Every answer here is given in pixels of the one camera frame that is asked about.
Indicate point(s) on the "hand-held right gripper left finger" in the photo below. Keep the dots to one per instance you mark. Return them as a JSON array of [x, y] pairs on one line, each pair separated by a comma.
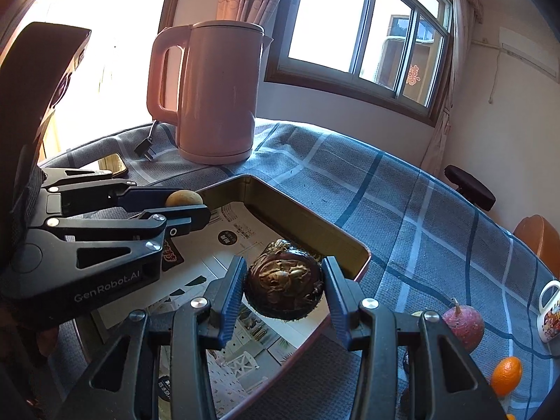
[[232, 297]]

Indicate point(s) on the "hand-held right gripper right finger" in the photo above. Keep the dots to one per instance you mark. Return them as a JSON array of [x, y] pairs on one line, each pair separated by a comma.
[[337, 306]]

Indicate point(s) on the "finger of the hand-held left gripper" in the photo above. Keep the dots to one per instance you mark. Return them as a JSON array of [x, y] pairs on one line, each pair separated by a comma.
[[192, 221], [144, 199]]

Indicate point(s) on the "brown kiwi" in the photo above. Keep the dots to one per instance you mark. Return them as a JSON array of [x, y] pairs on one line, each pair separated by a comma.
[[183, 198]]

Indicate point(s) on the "dark wrinkled passion fruit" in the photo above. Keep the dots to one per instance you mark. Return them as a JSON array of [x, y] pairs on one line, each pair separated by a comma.
[[284, 280]]

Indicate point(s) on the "gold metal tray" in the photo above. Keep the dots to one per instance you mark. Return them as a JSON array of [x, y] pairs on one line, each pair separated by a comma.
[[271, 210]]

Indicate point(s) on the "orange mandarin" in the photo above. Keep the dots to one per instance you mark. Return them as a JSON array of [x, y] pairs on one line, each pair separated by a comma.
[[506, 376], [510, 417]]

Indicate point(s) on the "printed paper sheet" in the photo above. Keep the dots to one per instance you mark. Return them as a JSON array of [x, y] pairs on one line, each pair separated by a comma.
[[210, 267]]

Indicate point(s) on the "gold phone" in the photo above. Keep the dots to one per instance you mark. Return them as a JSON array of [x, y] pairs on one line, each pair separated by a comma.
[[114, 164]]

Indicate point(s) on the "black kettle plug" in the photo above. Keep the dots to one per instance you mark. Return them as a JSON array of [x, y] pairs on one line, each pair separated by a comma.
[[144, 146]]

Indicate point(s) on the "pink electric kettle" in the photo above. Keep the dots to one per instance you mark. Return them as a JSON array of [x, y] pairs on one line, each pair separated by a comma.
[[218, 96]]

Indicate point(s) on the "blue plaid tablecloth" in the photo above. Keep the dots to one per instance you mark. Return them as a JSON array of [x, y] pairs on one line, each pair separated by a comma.
[[372, 183]]

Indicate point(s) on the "red round radish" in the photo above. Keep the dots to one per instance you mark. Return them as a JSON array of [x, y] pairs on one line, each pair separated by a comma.
[[463, 323]]

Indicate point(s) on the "black round stool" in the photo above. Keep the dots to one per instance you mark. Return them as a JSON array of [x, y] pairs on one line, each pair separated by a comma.
[[470, 186]]

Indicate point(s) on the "white sheer curtain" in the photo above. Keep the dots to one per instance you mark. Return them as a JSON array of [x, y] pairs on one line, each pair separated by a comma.
[[439, 140]]

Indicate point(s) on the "brown leather chair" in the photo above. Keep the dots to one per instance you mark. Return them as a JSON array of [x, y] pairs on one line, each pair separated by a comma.
[[538, 236]]

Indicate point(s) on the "white cartoon mug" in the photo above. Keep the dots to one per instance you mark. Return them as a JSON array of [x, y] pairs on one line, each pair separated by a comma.
[[552, 315]]

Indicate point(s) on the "red window sticker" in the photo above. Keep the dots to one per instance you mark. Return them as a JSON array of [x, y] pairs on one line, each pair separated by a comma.
[[412, 76]]

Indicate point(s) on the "wooden framed window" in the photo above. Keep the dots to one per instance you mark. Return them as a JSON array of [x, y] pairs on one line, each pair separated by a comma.
[[328, 8]]

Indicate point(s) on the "white air conditioner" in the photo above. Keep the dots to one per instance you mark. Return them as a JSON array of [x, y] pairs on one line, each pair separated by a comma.
[[529, 48]]

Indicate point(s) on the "wooden door frame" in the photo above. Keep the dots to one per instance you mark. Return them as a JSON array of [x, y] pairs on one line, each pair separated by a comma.
[[168, 0]]

